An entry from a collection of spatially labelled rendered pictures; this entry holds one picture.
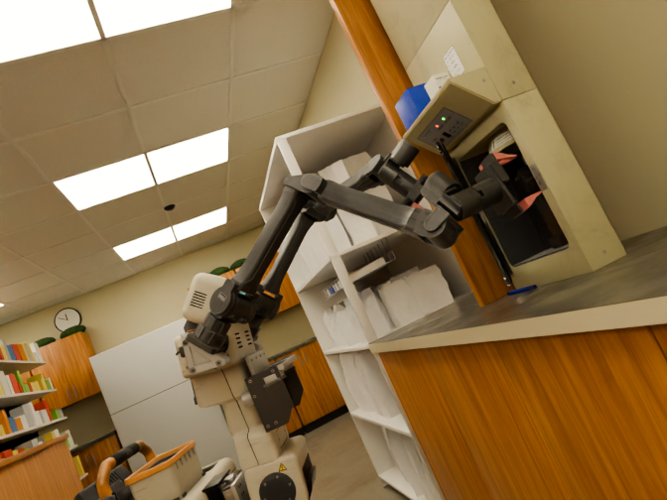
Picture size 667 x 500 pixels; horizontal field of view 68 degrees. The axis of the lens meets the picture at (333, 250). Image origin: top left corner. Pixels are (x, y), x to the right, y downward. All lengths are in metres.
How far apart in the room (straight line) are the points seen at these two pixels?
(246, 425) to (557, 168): 1.10
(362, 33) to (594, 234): 0.96
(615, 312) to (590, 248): 0.48
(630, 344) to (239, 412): 1.05
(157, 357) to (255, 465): 4.46
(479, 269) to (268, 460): 0.84
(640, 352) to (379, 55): 1.21
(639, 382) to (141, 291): 6.17
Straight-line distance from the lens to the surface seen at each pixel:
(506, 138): 1.43
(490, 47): 1.42
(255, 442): 1.51
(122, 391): 5.97
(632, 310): 0.85
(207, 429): 5.91
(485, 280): 1.59
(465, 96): 1.33
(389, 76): 1.72
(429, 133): 1.50
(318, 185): 1.24
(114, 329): 6.70
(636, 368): 0.96
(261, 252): 1.31
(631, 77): 1.66
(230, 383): 1.53
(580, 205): 1.35
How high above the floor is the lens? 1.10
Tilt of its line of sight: 7 degrees up
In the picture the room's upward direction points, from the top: 25 degrees counter-clockwise
